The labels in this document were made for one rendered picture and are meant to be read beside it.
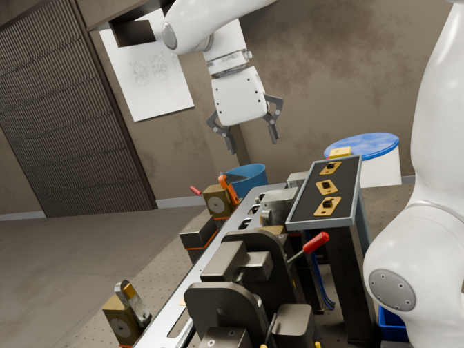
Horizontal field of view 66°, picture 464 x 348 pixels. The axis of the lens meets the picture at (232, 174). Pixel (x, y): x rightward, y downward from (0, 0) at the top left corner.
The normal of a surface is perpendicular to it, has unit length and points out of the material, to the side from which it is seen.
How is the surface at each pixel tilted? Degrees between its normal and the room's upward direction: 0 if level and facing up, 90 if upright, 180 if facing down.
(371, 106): 90
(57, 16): 90
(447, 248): 55
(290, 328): 0
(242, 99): 92
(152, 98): 90
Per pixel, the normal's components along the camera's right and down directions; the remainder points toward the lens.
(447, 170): -0.48, 0.70
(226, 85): -0.30, 0.37
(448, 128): -0.67, 0.44
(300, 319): -0.29, -0.91
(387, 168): 0.33, 0.26
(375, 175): 0.00, 0.37
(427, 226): -0.04, -0.84
